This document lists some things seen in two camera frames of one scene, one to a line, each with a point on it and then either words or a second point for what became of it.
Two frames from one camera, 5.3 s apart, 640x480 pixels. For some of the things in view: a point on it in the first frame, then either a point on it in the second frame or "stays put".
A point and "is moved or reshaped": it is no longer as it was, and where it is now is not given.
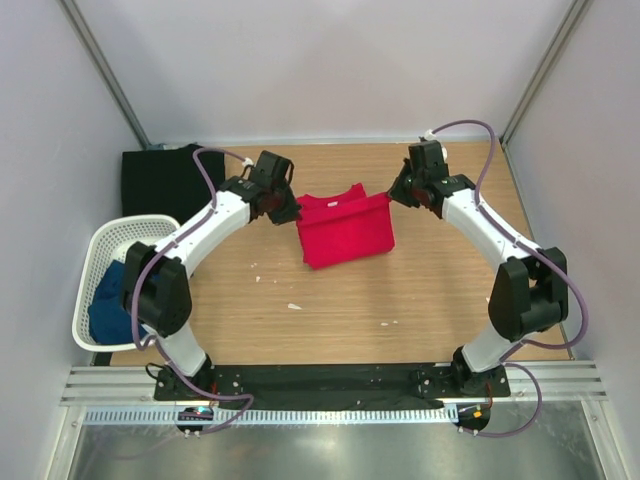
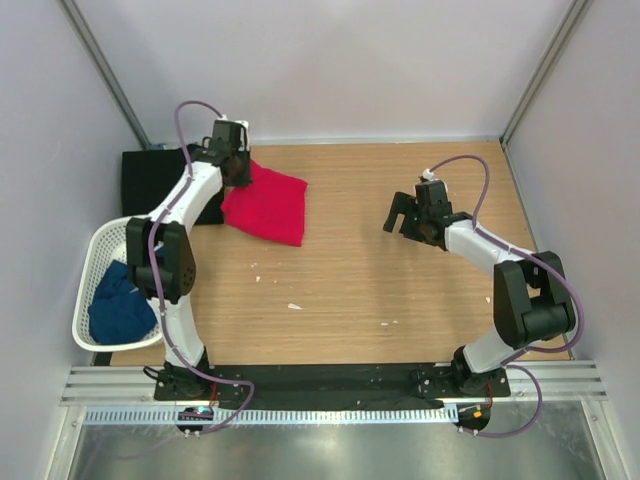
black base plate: (330, 384) stays put
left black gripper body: (284, 206) -> (242, 168)
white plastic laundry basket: (108, 241) stays put
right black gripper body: (406, 187) -> (413, 225)
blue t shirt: (110, 322) stays put
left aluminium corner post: (110, 77) stays put
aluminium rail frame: (126, 385) stays put
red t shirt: (344, 226) is moved or reshaped
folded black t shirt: (169, 182) stays put
